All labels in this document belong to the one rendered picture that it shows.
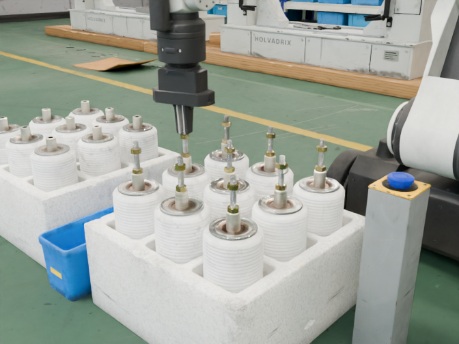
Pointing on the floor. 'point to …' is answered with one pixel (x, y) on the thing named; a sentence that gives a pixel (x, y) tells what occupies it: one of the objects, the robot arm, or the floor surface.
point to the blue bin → (69, 256)
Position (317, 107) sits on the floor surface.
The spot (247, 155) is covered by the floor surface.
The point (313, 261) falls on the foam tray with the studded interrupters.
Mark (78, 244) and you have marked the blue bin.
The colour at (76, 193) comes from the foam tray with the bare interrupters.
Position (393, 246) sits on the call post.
